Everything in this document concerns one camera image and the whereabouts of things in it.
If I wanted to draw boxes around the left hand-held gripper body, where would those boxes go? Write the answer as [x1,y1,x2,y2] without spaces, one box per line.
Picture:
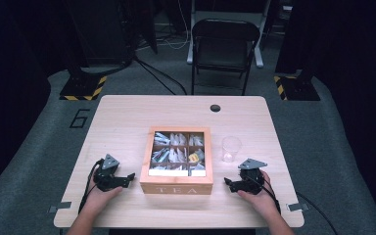
[92,154,127,192]

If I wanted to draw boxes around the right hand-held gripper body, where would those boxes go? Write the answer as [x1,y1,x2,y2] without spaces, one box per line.
[237,158,269,196]

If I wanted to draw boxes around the clear plastic cup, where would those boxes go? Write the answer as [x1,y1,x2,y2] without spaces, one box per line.
[220,135,243,164]

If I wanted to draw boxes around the wooden tea box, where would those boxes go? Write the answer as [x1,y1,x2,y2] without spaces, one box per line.
[139,126,214,196]

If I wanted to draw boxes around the person's left hand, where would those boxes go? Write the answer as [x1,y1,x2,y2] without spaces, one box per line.
[83,169,124,214]

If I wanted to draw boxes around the person's right hand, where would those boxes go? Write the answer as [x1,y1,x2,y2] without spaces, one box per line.
[236,169,280,219]

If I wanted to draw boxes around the pile of tea bags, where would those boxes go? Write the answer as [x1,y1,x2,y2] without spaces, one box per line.
[150,130,208,177]

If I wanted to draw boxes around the grey tape piece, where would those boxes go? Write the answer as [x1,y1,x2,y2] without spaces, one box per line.
[47,201,73,214]
[286,202,309,212]

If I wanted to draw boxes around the black hazard-striped stand base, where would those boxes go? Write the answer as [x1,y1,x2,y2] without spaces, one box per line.
[272,74,321,102]
[59,71,109,102]

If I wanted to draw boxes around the black folding chair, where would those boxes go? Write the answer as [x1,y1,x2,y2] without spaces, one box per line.
[191,18,261,97]

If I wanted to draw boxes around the black equipment cabinet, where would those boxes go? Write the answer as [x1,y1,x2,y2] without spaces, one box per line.
[63,0,135,68]

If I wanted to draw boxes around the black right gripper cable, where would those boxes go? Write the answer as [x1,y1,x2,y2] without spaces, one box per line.
[244,175,341,235]

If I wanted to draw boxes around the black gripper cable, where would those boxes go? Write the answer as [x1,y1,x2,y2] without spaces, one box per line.
[244,175,341,235]
[77,158,105,215]

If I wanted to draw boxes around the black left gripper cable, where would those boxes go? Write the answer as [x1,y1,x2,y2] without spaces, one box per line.
[77,158,105,215]

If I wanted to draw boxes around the black floor cable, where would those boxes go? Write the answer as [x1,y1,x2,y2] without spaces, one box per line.
[132,56,189,96]

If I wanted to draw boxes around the white floor cable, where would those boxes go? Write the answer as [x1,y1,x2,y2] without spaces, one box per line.
[136,0,191,52]

